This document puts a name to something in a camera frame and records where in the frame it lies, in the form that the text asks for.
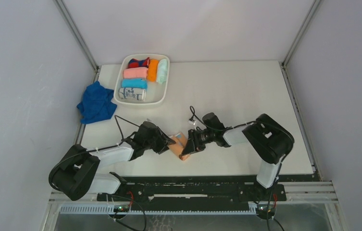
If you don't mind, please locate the orange rolled towel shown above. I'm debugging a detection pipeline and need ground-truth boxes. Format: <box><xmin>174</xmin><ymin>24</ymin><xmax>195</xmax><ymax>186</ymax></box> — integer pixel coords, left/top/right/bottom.
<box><xmin>147</xmin><ymin>59</ymin><xmax>159</xmax><ymax>82</ymax></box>

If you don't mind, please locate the light blue rolled towel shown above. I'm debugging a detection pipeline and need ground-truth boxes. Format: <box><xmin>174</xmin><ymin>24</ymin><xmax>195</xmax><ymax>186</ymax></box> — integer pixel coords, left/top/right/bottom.
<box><xmin>121</xmin><ymin>78</ymin><xmax>148</xmax><ymax>90</ymax></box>

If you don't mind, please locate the pink rolled towel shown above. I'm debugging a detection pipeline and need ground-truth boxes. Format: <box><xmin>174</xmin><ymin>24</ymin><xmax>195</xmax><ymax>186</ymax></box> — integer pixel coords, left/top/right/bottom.
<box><xmin>123</xmin><ymin>67</ymin><xmax>148</xmax><ymax>79</ymax></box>

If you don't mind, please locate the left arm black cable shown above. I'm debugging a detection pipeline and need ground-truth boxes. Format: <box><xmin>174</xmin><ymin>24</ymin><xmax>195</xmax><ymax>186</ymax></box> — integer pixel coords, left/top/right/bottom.
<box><xmin>49</xmin><ymin>115</ymin><xmax>140</xmax><ymax>192</ymax></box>

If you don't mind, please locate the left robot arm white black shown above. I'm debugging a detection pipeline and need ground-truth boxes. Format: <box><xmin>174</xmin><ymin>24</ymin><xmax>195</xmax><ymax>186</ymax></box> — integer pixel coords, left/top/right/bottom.
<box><xmin>48</xmin><ymin>121</ymin><xmax>176</xmax><ymax>201</ymax></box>

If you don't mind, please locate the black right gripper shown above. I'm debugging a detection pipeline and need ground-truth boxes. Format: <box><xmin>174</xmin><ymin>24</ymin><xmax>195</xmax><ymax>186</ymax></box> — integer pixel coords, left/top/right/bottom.
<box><xmin>182</xmin><ymin>128</ymin><xmax>215</xmax><ymax>156</ymax></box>

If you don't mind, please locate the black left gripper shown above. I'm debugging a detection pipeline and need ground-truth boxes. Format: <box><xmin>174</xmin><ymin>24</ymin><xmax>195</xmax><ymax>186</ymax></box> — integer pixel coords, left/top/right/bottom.
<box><xmin>144</xmin><ymin>127</ymin><xmax>175</xmax><ymax>154</ymax></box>

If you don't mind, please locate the mint green rolled towel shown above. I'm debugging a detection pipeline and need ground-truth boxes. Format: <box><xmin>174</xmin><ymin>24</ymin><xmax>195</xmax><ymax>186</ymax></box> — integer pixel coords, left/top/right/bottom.
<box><xmin>156</xmin><ymin>59</ymin><xmax>168</xmax><ymax>84</ymax></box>

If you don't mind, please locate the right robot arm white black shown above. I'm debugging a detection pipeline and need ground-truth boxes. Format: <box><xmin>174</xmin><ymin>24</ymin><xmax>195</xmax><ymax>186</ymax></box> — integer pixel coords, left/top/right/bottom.
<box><xmin>181</xmin><ymin>112</ymin><xmax>295</xmax><ymax>200</ymax></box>

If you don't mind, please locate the red and blue rolled towel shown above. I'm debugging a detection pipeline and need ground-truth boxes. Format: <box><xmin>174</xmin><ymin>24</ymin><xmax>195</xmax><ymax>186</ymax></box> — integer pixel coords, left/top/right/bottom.
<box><xmin>127</xmin><ymin>57</ymin><xmax>150</xmax><ymax>68</ymax></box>

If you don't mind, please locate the aluminium frame post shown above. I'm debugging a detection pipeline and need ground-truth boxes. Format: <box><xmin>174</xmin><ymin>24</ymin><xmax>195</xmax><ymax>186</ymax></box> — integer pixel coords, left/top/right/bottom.
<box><xmin>281</xmin><ymin>0</ymin><xmax>323</xmax><ymax>68</ymax></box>
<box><xmin>53</xmin><ymin>0</ymin><xmax>99</xmax><ymax>73</ymax></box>

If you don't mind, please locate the orange towel with blue dots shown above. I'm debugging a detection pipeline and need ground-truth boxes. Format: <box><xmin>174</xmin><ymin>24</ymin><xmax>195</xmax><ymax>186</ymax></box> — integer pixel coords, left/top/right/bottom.
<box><xmin>168</xmin><ymin>132</ymin><xmax>190</xmax><ymax>161</ymax></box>

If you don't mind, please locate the left aluminium frame post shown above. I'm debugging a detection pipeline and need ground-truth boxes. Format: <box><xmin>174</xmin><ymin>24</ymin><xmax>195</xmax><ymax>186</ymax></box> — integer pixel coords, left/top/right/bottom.
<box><xmin>53</xmin><ymin>0</ymin><xmax>99</xmax><ymax>73</ymax></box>

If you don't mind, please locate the circuit board with wires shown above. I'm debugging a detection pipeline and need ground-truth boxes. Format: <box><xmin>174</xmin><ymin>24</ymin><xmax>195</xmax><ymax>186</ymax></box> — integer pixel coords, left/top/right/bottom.
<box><xmin>106</xmin><ymin>194</ymin><xmax>147</xmax><ymax>231</ymax></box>
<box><xmin>256</xmin><ymin>193</ymin><xmax>285</xmax><ymax>231</ymax></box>

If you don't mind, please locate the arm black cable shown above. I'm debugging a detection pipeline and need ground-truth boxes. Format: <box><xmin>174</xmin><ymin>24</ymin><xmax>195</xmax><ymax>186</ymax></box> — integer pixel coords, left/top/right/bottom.
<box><xmin>189</xmin><ymin>105</ymin><xmax>295</xmax><ymax>231</ymax></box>
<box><xmin>49</xmin><ymin>115</ymin><xmax>140</xmax><ymax>192</ymax></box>

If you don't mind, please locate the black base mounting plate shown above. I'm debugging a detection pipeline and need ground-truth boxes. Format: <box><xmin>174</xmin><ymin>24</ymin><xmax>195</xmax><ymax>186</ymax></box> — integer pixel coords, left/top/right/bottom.
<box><xmin>96</xmin><ymin>175</ymin><xmax>287</xmax><ymax>211</ymax></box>

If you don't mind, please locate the blue microfiber towel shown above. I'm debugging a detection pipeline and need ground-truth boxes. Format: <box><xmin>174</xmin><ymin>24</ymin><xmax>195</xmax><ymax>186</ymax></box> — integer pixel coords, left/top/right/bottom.
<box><xmin>76</xmin><ymin>81</ymin><xmax>117</xmax><ymax>125</ymax></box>

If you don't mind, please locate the right aluminium frame post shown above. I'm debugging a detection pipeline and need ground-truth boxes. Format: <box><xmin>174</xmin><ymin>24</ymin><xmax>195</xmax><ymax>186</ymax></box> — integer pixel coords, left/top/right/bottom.
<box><xmin>281</xmin><ymin>0</ymin><xmax>323</xmax><ymax>68</ymax></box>

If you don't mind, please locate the right circuit board with wires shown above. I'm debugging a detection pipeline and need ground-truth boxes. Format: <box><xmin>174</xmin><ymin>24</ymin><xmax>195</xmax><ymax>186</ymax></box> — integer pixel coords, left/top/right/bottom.
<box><xmin>256</xmin><ymin>193</ymin><xmax>285</xmax><ymax>231</ymax></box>

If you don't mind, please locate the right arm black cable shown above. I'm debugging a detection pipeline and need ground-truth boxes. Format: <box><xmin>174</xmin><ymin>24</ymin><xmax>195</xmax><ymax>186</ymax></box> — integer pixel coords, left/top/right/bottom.
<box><xmin>189</xmin><ymin>105</ymin><xmax>295</xmax><ymax>231</ymax></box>

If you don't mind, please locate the left circuit board with wires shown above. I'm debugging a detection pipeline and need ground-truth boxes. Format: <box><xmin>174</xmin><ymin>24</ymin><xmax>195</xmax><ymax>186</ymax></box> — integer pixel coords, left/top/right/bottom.
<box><xmin>106</xmin><ymin>194</ymin><xmax>147</xmax><ymax>231</ymax></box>

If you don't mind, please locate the white printed rolled towel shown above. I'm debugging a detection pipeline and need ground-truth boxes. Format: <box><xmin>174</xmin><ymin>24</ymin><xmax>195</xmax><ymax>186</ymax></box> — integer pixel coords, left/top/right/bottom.
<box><xmin>118</xmin><ymin>88</ymin><xmax>147</xmax><ymax>101</ymax></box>

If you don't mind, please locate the white slotted cable duct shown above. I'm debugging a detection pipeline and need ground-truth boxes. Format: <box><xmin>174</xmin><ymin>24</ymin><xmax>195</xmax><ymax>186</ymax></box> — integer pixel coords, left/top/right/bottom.
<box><xmin>59</xmin><ymin>204</ymin><xmax>257</xmax><ymax>215</ymax></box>

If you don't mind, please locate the white plastic tray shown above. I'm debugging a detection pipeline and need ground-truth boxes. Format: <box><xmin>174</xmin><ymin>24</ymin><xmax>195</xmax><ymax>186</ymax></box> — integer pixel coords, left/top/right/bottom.
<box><xmin>113</xmin><ymin>54</ymin><xmax>170</xmax><ymax>108</ymax></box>

